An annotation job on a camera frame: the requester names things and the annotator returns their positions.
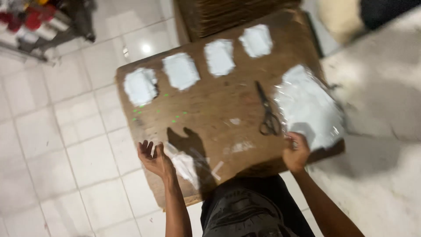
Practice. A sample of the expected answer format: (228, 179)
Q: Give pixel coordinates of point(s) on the person's right hand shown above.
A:
(297, 155)

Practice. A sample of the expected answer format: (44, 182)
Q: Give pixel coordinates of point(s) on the person's left hand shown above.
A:
(157, 162)

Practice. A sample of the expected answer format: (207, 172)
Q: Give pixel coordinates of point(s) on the person's right fingers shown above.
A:
(291, 141)

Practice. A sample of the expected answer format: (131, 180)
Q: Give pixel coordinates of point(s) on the person's left fingers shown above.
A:
(147, 148)

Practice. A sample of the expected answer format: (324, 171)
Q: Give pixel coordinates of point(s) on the plastic-wrapped stack of white sheets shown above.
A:
(307, 105)

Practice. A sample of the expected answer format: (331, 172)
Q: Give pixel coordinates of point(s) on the clear plastic bag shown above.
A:
(186, 164)

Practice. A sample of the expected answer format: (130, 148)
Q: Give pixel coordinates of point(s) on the black scissors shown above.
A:
(268, 113)

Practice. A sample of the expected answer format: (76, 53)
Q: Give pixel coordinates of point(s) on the small white paper scrap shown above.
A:
(235, 121)

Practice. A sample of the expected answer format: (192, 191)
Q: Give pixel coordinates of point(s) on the white paper packet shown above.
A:
(140, 86)
(256, 40)
(181, 70)
(219, 57)

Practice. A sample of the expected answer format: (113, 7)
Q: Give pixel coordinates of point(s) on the brown wooden work board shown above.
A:
(217, 108)

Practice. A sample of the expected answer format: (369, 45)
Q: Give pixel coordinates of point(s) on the person's black shorts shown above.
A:
(250, 210)

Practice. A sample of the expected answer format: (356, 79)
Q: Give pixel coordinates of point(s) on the brown wooden crate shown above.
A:
(230, 16)

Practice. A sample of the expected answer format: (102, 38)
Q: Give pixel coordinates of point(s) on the beige and black bundle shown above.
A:
(361, 16)

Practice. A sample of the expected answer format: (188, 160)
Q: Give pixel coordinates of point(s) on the rack with red items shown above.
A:
(39, 23)

